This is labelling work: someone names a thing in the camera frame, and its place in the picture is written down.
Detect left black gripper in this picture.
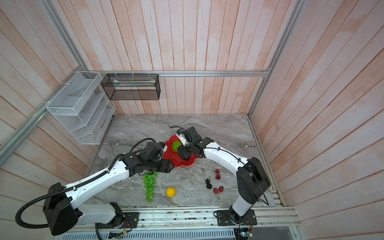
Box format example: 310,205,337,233
145,158,175,173

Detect green grape bunch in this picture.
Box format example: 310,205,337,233
143,172,158,203

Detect green custard apple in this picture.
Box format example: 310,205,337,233
172,141,183,153

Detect yellow lemon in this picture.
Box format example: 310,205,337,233
166,187,176,198

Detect red cherry pair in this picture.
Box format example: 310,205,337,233
213,186,224,200
215,169,221,180

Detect dark blackberry pair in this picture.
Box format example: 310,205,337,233
206,179,212,189

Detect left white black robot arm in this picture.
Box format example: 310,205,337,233
43,142,175,236

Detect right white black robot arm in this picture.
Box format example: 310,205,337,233
177,127,271,219

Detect red flower-shaped fruit bowl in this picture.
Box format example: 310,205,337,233
163,135,197,168

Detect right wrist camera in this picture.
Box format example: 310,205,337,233
177,128,187,146

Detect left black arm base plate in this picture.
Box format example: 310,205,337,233
96,212,140,230

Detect black corrugated cable conduit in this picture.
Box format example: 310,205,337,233
14,137,157,240

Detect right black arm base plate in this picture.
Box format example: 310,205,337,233
214,209,257,226

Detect black wire mesh basket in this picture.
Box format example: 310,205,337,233
101,73,161,101

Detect white wire mesh shelf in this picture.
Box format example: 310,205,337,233
47,72,116,145

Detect horizontal aluminium wall rail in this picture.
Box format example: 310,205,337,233
98,70,269,77

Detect aluminium front rail frame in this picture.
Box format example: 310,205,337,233
52,206,302,233

